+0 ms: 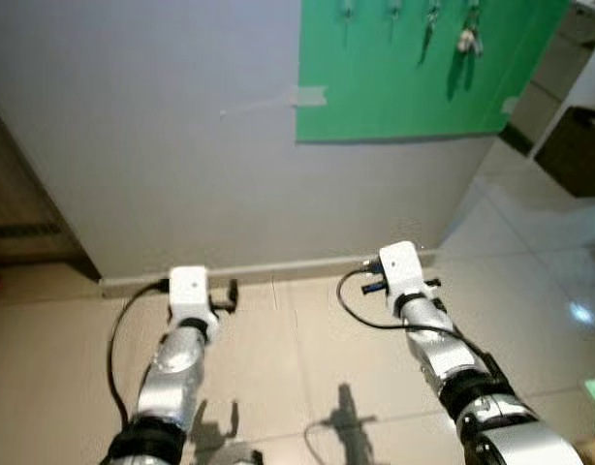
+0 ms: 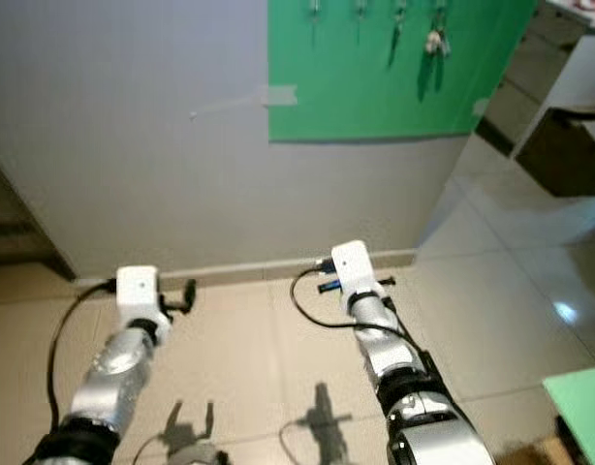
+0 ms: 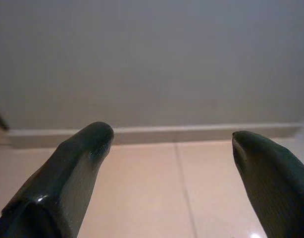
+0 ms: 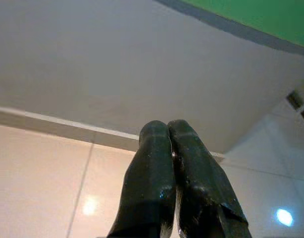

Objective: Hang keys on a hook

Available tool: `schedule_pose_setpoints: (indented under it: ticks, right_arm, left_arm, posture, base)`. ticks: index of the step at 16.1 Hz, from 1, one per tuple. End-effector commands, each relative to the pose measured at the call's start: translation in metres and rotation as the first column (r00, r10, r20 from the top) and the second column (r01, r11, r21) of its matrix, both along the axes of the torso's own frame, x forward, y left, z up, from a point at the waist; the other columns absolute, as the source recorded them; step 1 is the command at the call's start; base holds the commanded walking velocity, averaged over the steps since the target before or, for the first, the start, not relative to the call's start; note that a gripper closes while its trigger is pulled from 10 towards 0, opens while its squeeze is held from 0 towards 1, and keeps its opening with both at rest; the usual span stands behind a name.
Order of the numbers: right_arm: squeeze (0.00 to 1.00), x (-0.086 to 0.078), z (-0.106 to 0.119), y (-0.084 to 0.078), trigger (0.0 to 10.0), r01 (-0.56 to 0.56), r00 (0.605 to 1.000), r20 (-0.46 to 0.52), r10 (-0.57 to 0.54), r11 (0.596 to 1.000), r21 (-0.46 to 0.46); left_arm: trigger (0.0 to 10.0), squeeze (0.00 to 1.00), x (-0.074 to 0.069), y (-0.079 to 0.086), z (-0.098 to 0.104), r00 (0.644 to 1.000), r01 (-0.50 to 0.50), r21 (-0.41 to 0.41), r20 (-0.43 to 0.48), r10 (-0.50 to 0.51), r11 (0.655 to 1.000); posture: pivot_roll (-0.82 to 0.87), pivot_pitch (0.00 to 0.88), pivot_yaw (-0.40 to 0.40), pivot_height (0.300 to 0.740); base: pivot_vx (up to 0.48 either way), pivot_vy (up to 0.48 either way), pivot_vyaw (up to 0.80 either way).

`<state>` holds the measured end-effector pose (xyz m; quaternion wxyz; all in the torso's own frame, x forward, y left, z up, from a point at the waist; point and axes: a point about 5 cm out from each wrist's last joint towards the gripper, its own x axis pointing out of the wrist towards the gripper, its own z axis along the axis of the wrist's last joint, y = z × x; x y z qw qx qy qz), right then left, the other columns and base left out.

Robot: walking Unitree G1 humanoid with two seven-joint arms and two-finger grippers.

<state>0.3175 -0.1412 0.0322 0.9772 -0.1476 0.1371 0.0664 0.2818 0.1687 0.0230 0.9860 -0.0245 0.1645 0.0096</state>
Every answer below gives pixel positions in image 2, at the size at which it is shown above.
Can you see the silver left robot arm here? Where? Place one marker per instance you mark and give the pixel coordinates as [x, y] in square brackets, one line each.
[113, 378]

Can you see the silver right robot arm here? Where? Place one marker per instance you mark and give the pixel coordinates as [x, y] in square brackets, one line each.
[443, 431]

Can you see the clear plastic hook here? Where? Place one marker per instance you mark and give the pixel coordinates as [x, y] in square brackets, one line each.
[315, 7]
[438, 6]
[400, 6]
[361, 7]

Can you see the short grey tape piece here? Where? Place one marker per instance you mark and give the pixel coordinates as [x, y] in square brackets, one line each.
[481, 107]

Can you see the green board with key hooks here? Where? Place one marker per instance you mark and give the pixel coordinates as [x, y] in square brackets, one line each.
[346, 77]

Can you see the long grey tape strip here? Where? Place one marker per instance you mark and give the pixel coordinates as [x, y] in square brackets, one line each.
[278, 95]

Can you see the plain green board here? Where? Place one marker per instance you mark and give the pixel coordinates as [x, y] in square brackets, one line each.
[583, 407]

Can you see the key bunch with white charm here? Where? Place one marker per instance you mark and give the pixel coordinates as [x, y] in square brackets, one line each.
[436, 42]

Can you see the beige drawer cabinet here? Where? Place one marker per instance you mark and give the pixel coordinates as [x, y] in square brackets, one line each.
[520, 58]

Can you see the white panel board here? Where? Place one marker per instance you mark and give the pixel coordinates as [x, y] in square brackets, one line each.
[574, 73]

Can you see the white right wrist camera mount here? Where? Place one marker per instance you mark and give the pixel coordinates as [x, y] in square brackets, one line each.
[354, 263]

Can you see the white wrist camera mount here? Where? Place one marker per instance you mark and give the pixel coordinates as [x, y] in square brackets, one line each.
[354, 263]
[138, 289]

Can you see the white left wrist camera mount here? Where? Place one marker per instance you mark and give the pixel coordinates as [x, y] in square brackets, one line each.
[138, 289]

